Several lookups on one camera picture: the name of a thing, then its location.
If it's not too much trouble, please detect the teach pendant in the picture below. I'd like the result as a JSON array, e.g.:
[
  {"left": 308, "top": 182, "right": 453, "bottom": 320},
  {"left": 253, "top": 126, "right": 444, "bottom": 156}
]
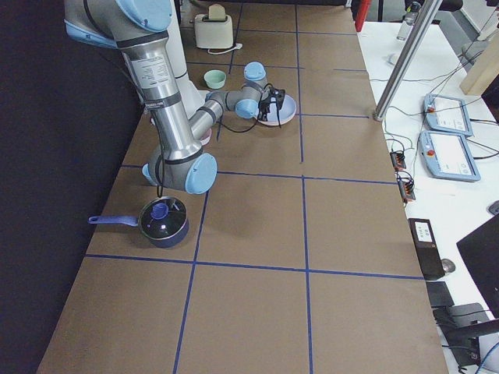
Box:
[
  {"left": 423, "top": 93, "right": 473, "bottom": 137},
  {"left": 419, "top": 130, "right": 481, "bottom": 182}
]

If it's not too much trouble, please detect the pink plate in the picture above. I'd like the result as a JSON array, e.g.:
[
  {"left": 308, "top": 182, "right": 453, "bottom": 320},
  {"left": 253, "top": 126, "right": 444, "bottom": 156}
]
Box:
[{"left": 258, "top": 113, "right": 295, "bottom": 127}]

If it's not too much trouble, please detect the brown paper table cover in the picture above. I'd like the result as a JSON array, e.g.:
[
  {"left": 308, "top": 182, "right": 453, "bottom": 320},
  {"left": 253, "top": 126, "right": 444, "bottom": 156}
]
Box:
[{"left": 38, "top": 3, "right": 448, "bottom": 373}]

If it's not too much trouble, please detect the black monitor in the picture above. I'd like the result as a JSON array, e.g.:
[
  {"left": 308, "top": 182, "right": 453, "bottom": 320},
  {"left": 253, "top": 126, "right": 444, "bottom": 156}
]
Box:
[{"left": 457, "top": 216, "right": 498, "bottom": 317}]

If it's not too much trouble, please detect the water bottle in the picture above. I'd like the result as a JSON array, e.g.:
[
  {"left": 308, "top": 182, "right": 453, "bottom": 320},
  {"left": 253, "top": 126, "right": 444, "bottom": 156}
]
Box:
[{"left": 396, "top": 1, "right": 421, "bottom": 41}]

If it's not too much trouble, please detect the cream toaster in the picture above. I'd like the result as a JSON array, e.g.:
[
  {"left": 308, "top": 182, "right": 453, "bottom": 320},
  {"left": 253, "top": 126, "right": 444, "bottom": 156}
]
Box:
[{"left": 194, "top": 14, "right": 234, "bottom": 49}]

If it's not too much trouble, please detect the wooden block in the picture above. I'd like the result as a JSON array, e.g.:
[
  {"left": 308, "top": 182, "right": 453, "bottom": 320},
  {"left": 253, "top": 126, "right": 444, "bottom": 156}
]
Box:
[{"left": 460, "top": 28, "right": 498, "bottom": 96}]

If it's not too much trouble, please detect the blue plate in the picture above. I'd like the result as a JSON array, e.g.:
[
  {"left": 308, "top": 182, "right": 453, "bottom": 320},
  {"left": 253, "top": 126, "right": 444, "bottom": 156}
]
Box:
[{"left": 258, "top": 94, "right": 296, "bottom": 119}]

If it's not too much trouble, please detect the dark blue pot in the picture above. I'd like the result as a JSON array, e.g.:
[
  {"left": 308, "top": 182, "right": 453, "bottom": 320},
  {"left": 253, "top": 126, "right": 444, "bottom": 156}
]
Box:
[{"left": 87, "top": 196, "right": 189, "bottom": 249}]

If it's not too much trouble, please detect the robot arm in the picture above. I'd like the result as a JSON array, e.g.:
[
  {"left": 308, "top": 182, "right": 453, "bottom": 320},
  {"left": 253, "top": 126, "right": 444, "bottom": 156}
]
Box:
[{"left": 64, "top": 1, "right": 270, "bottom": 194}]

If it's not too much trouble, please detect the black box with label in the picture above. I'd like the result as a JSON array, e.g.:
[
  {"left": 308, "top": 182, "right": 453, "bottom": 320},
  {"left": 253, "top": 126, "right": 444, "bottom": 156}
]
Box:
[{"left": 408, "top": 218, "right": 445, "bottom": 281}]

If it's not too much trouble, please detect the light blue cup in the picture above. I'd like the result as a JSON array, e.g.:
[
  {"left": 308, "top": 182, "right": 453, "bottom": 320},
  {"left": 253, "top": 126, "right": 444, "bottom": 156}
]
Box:
[{"left": 141, "top": 163, "right": 160, "bottom": 187}]

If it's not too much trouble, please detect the teach pendant far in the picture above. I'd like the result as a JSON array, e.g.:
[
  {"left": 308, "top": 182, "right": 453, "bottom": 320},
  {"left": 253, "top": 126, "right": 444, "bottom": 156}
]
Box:
[{"left": 423, "top": 93, "right": 473, "bottom": 137}]

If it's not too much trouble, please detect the white toaster power cable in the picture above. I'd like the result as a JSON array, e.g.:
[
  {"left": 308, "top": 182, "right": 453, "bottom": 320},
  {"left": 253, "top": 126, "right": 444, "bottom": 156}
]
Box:
[{"left": 207, "top": 42, "right": 245, "bottom": 55}]

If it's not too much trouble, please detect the green bowl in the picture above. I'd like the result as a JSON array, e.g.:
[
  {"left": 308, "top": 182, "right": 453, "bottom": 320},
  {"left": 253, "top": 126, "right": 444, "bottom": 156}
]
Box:
[{"left": 203, "top": 69, "right": 227, "bottom": 90}]

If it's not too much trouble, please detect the bread slice in toaster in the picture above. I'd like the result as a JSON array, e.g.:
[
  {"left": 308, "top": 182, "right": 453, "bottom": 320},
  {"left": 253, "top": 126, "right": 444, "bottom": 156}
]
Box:
[{"left": 208, "top": 4, "right": 226, "bottom": 22}]

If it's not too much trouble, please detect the pink bowl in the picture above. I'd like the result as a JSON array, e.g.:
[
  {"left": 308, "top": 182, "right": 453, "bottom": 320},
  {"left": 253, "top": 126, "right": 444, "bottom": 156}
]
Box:
[{"left": 200, "top": 129, "right": 212, "bottom": 146}]

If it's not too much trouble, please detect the aluminium frame post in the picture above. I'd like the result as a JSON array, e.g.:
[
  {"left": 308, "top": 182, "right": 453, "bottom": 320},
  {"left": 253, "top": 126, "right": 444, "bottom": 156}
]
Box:
[{"left": 373, "top": 0, "right": 442, "bottom": 121}]

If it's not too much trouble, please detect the teach pendant near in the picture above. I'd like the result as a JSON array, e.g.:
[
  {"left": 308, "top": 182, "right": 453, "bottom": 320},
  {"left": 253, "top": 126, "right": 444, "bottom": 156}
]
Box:
[{"left": 419, "top": 130, "right": 481, "bottom": 182}]

